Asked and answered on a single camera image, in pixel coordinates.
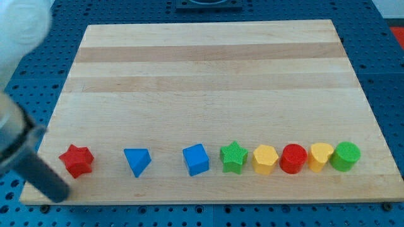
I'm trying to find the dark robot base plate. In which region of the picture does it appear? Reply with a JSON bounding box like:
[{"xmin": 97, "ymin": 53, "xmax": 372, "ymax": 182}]
[{"xmin": 174, "ymin": 0, "xmax": 244, "ymax": 11}]

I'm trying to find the blue triangle block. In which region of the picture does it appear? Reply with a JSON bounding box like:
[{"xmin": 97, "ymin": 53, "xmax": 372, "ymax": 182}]
[{"xmin": 124, "ymin": 148, "xmax": 152, "ymax": 178}]

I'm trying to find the wooden board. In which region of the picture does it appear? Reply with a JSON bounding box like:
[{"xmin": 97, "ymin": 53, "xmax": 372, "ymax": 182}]
[{"xmin": 38, "ymin": 20, "xmax": 403, "ymax": 205}]

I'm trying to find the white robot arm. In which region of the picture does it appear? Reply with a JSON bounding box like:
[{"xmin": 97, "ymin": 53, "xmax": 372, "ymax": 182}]
[{"xmin": 1, "ymin": 0, "xmax": 52, "ymax": 90}]

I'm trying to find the yellow heart block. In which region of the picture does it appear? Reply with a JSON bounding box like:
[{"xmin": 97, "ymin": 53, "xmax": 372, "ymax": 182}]
[{"xmin": 307, "ymin": 143, "xmax": 334, "ymax": 173}]

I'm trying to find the yellow hexagon block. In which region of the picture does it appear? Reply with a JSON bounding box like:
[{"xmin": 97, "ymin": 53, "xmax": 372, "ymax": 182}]
[{"xmin": 252, "ymin": 144, "xmax": 279, "ymax": 175}]

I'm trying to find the red star block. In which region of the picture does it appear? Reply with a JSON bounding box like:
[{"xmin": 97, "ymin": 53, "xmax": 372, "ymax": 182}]
[{"xmin": 59, "ymin": 144, "xmax": 94, "ymax": 178}]

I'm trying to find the red cylinder block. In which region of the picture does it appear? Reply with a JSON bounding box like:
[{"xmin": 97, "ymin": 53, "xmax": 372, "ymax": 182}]
[{"xmin": 279, "ymin": 144, "xmax": 307, "ymax": 174}]

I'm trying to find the green star block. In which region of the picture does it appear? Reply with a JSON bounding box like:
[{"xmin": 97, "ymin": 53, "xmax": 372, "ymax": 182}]
[{"xmin": 220, "ymin": 141, "xmax": 249, "ymax": 175}]

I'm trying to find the green cylinder block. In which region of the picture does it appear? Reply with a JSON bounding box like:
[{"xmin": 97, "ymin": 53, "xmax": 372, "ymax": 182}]
[{"xmin": 329, "ymin": 141, "xmax": 361, "ymax": 172}]

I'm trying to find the blue cube block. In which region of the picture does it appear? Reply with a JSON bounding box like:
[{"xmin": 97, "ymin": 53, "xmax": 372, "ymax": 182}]
[{"xmin": 182, "ymin": 144, "xmax": 210, "ymax": 177}]

